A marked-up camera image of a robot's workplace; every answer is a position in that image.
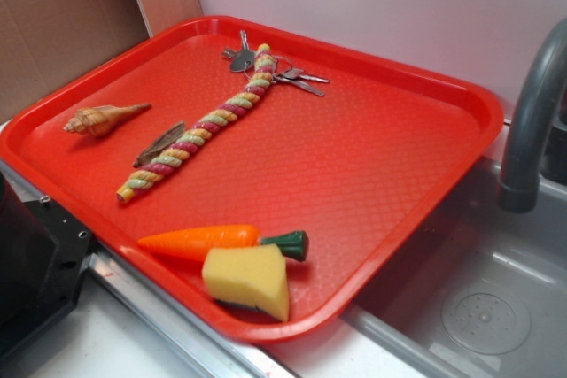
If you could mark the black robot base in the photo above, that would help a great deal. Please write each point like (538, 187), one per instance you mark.
(44, 254)

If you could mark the orange toy carrot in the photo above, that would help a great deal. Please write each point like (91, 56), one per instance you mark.
(195, 243)

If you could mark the red plastic tray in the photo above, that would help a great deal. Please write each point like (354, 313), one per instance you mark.
(358, 169)

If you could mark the silver key bunch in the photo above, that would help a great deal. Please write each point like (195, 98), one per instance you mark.
(242, 61)

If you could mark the yellow sponge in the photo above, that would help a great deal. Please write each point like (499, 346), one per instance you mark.
(254, 277)

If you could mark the brown spiral seashell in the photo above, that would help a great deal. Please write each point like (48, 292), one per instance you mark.
(100, 121)

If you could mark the grey plastic sink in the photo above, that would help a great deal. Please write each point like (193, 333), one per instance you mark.
(474, 292)

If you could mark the brown cardboard panel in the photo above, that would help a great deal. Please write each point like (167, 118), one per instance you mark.
(46, 44)

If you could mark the grey faucet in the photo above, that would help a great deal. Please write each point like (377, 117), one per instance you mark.
(536, 143)

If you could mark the multicolour twisted rope stick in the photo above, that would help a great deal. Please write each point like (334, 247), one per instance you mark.
(175, 154)

